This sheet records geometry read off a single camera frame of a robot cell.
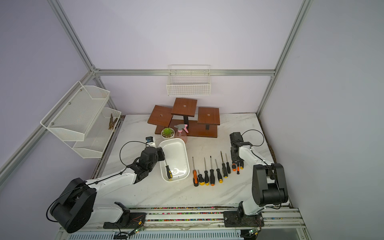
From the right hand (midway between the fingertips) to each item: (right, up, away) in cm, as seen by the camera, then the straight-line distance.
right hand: (243, 158), depth 91 cm
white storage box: (-42, +2, 0) cm, 42 cm away
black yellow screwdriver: (-16, -9, -3) cm, 18 cm away
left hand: (-51, +6, -2) cm, 51 cm away
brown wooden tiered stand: (-38, +29, +1) cm, 48 cm away
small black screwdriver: (-23, -12, -6) cm, 27 cm away
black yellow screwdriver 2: (-45, -8, -4) cm, 46 cm away
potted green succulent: (-49, +16, +7) cm, 52 cm away
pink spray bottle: (-39, +16, +5) cm, 42 cm away
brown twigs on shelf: (-86, +22, +7) cm, 89 cm away
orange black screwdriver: (-30, -11, -7) cm, 33 cm away
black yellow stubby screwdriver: (-26, -12, -7) cm, 30 cm away
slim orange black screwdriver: (-6, -5, 0) cm, 8 cm away
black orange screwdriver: (-20, -12, -7) cm, 24 cm away
